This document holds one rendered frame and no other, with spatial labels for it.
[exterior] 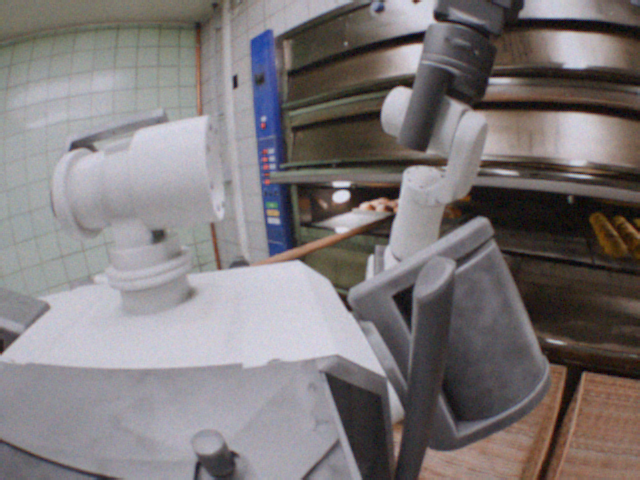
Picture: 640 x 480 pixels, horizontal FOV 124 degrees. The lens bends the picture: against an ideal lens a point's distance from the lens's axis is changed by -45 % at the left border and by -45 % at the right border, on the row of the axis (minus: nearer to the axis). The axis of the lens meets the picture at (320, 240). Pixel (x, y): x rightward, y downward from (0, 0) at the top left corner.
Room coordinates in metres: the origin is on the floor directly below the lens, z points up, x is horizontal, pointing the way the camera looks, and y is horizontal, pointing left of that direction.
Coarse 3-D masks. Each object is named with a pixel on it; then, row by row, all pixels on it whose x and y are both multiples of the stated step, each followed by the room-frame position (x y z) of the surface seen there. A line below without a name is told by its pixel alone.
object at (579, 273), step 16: (352, 240) 1.16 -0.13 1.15; (368, 240) 1.10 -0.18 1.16; (384, 240) 1.05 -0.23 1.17; (512, 256) 0.73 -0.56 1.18; (528, 256) 0.71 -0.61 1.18; (544, 256) 0.69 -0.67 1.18; (544, 272) 0.65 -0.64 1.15; (560, 272) 0.61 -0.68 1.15; (576, 272) 0.57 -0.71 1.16; (592, 272) 0.53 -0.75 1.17; (608, 272) 0.49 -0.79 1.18; (624, 272) 0.46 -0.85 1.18
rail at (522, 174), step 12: (348, 168) 0.98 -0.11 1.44; (360, 168) 0.94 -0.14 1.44; (372, 168) 0.91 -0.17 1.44; (384, 168) 0.88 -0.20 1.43; (396, 168) 0.85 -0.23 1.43; (408, 168) 0.83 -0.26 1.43; (444, 168) 0.75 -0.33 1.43; (480, 168) 0.68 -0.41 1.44; (552, 180) 0.54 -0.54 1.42; (564, 180) 0.52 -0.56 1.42; (576, 180) 0.50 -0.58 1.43; (588, 180) 0.48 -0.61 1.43; (600, 180) 0.45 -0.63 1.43; (612, 180) 0.43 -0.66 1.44
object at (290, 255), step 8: (368, 224) 1.17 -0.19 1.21; (376, 224) 1.20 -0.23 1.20; (344, 232) 1.08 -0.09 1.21; (352, 232) 1.10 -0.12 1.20; (360, 232) 1.13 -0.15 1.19; (320, 240) 0.99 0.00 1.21; (328, 240) 1.01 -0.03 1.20; (336, 240) 1.03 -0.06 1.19; (296, 248) 0.93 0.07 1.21; (304, 248) 0.93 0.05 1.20; (312, 248) 0.95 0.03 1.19; (320, 248) 0.98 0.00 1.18; (280, 256) 0.87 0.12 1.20; (288, 256) 0.88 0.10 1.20; (296, 256) 0.90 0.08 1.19; (256, 264) 0.81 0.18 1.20; (264, 264) 0.82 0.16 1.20
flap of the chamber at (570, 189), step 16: (288, 176) 1.18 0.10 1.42; (304, 176) 1.11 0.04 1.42; (320, 176) 1.06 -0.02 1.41; (336, 176) 1.01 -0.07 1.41; (352, 176) 0.96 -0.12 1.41; (368, 176) 0.92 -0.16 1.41; (384, 176) 0.88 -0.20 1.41; (400, 176) 0.84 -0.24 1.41; (480, 176) 0.68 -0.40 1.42; (496, 192) 0.80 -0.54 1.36; (512, 192) 0.72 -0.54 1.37; (528, 192) 0.65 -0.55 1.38; (544, 192) 0.58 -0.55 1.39; (560, 192) 0.53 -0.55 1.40; (576, 192) 0.49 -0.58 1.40; (592, 192) 0.46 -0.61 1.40; (608, 192) 0.43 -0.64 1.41; (624, 192) 0.40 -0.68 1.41
